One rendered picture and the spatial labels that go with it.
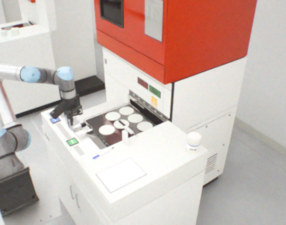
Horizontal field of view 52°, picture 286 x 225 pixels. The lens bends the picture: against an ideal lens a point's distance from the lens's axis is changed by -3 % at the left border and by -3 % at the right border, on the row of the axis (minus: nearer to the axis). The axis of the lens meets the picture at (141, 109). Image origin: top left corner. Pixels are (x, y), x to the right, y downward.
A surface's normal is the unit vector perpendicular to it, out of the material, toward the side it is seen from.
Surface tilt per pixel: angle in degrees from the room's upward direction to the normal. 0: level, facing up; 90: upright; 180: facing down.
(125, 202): 90
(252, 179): 0
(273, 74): 90
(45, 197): 0
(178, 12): 90
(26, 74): 60
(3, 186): 90
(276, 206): 0
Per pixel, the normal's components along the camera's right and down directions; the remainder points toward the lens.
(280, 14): -0.82, 0.32
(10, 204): 0.59, 0.44
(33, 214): 0.00, -0.83
